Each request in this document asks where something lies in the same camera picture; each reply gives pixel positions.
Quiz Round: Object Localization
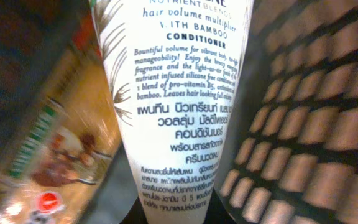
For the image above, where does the white conditioner tube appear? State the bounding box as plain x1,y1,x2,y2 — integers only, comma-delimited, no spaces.
89,0,253,223

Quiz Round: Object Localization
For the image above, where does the orange spaghetti packet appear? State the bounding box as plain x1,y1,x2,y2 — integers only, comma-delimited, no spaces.
0,15,121,224

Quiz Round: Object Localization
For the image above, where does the dark grey plastic basket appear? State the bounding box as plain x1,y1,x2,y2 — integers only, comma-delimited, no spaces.
216,0,358,223

